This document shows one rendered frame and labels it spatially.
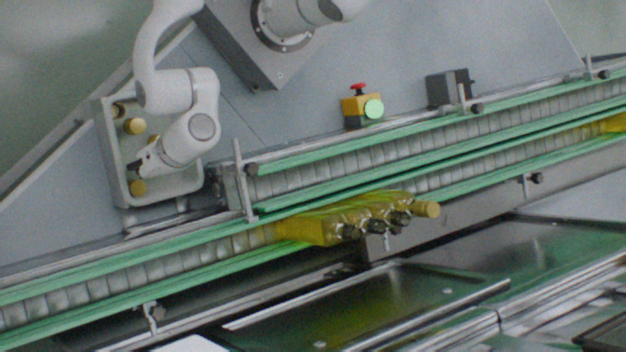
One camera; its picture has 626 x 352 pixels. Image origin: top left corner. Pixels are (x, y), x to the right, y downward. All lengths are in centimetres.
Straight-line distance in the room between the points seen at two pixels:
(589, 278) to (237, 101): 83
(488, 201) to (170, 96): 99
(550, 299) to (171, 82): 75
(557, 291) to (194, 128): 69
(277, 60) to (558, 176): 91
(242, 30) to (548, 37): 106
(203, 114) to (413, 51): 85
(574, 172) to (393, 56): 62
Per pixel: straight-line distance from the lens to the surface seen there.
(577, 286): 147
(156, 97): 130
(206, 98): 133
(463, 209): 196
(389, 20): 200
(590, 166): 231
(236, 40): 164
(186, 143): 130
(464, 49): 215
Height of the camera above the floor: 231
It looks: 58 degrees down
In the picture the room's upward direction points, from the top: 93 degrees clockwise
